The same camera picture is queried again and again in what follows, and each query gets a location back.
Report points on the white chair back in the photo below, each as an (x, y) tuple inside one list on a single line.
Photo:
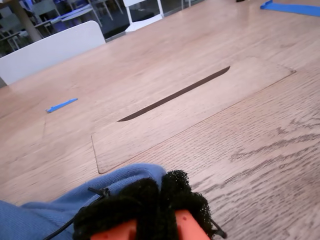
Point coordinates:
[(50, 50)]

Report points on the long blue tape strip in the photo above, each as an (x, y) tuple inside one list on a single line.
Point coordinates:
[(295, 8)]

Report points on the blue printed T-shirt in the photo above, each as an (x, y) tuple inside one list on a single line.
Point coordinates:
[(37, 217)]

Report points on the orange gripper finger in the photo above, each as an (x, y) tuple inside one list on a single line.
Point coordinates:
[(185, 197), (125, 210)]

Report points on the short blue tape piece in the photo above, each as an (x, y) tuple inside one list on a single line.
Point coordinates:
[(61, 105)]

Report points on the brown wooden post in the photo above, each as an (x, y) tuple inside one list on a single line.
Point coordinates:
[(25, 20)]

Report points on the short black zip tie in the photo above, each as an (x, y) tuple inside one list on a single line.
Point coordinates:
[(221, 233)]

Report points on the white table frame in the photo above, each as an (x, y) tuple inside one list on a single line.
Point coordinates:
[(145, 23)]

